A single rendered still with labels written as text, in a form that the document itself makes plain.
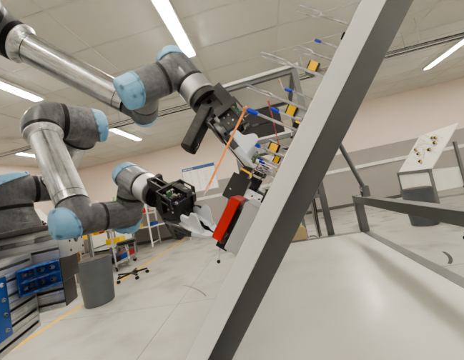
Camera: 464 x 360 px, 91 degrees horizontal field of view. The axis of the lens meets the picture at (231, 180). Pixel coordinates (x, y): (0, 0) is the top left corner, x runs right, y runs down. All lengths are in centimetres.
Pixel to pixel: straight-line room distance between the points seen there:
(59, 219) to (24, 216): 57
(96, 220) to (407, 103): 936
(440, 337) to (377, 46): 52
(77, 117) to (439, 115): 969
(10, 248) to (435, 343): 125
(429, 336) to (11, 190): 132
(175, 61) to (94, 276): 348
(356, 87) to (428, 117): 934
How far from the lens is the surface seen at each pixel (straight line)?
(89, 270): 383
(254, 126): 156
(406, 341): 62
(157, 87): 58
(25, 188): 121
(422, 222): 493
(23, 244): 117
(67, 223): 63
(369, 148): 871
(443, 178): 618
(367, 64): 40
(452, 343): 63
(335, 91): 22
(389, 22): 43
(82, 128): 91
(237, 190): 47
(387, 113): 918
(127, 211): 68
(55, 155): 76
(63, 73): 75
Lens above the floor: 113
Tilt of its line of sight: 4 degrees up
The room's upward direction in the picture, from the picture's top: 11 degrees counter-clockwise
